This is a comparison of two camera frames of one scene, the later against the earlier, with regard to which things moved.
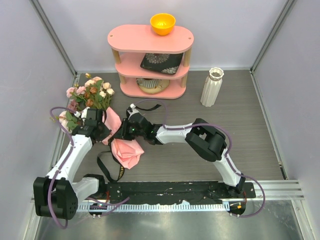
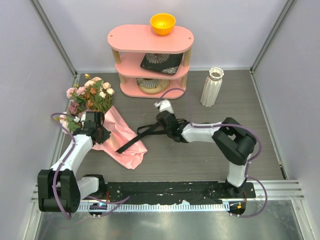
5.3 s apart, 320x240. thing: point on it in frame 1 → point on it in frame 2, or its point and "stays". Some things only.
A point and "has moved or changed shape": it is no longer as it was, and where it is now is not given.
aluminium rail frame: [265, 190] stays
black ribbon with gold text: [113, 153] has moved or changed shape
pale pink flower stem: [67, 120] stays
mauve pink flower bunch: [72, 105] stays
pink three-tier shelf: [150, 66] stays
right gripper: [123, 134] → [174, 116]
